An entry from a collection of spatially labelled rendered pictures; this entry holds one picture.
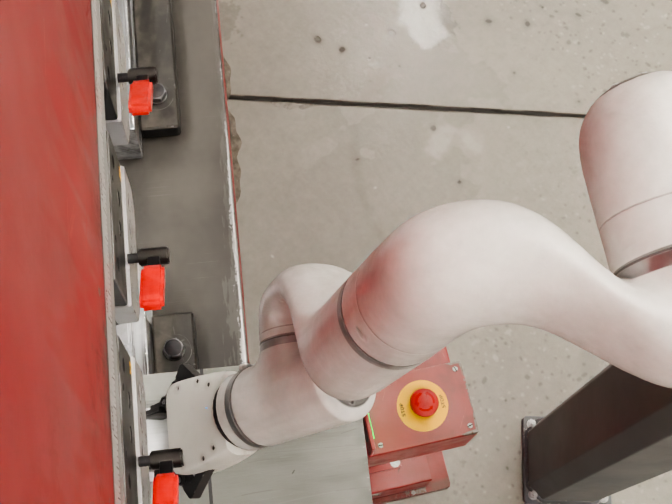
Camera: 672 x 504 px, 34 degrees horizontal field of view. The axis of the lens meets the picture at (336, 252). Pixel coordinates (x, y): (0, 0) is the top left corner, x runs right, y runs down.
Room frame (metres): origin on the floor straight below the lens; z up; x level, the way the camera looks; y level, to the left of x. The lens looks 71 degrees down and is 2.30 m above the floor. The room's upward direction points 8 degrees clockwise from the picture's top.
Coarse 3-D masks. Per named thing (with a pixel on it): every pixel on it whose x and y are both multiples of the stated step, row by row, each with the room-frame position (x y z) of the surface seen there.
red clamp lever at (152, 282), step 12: (144, 252) 0.33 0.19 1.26; (156, 252) 0.33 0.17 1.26; (168, 252) 0.33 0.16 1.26; (144, 264) 0.32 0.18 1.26; (156, 264) 0.31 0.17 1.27; (144, 276) 0.30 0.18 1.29; (156, 276) 0.30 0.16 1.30; (144, 288) 0.28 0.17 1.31; (156, 288) 0.28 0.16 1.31; (144, 300) 0.27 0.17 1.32; (156, 300) 0.27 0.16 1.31
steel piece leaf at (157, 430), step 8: (152, 424) 0.20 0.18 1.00; (160, 424) 0.21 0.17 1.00; (152, 432) 0.19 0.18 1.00; (160, 432) 0.20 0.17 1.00; (152, 440) 0.19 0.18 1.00; (160, 440) 0.19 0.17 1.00; (152, 448) 0.18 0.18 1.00; (160, 448) 0.18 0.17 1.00; (168, 448) 0.18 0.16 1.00; (152, 472) 0.15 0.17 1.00; (152, 480) 0.14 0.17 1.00
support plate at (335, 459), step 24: (144, 384) 0.25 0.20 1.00; (168, 384) 0.25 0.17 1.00; (336, 432) 0.23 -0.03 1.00; (360, 432) 0.23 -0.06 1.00; (264, 456) 0.19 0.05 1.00; (288, 456) 0.19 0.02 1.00; (312, 456) 0.19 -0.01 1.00; (336, 456) 0.20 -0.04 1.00; (360, 456) 0.20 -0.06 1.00; (216, 480) 0.15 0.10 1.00; (240, 480) 0.16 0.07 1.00; (264, 480) 0.16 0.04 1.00; (288, 480) 0.16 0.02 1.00; (312, 480) 0.17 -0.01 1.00; (336, 480) 0.17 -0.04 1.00; (360, 480) 0.17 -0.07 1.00
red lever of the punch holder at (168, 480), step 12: (144, 456) 0.13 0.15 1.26; (156, 456) 0.13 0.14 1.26; (168, 456) 0.14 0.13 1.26; (180, 456) 0.14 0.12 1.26; (156, 468) 0.12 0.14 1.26; (168, 468) 0.12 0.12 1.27; (156, 480) 0.11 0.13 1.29; (168, 480) 0.11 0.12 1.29; (156, 492) 0.10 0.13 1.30; (168, 492) 0.10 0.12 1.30
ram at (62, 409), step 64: (0, 0) 0.30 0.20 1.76; (64, 0) 0.43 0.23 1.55; (0, 64) 0.26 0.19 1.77; (64, 64) 0.37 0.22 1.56; (0, 128) 0.22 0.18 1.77; (64, 128) 0.31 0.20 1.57; (0, 192) 0.19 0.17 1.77; (64, 192) 0.26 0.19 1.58; (0, 256) 0.15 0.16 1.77; (64, 256) 0.21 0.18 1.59; (0, 320) 0.12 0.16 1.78; (64, 320) 0.17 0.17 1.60; (0, 384) 0.09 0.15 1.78; (64, 384) 0.13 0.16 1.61; (0, 448) 0.06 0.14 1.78; (64, 448) 0.09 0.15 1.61
